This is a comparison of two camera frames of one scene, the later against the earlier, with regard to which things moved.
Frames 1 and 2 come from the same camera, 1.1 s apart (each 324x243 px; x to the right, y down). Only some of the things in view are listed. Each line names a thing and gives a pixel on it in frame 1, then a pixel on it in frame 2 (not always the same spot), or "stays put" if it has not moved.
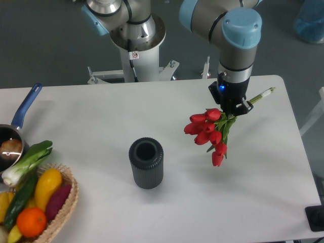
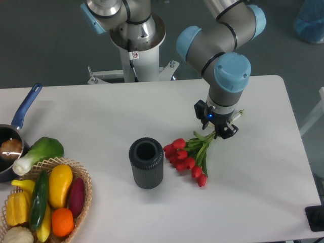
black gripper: x=229 y=94 to x=220 y=122
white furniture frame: x=319 y=113 stays put
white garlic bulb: x=4 y=234 to x=18 y=235
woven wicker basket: x=55 y=223 to x=77 y=171
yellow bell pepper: x=5 y=199 to x=18 y=207
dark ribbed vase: x=147 y=156 stays put
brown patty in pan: x=11 y=149 stays put
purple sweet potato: x=57 y=200 to x=76 y=196
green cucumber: x=20 y=200 to x=39 y=199
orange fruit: x=31 y=221 to x=63 y=221
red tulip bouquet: x=212 y=128 to x=192 y=154
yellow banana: x=15 y=235 to x=43 y=231
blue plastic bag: x=309 y=25 stays put
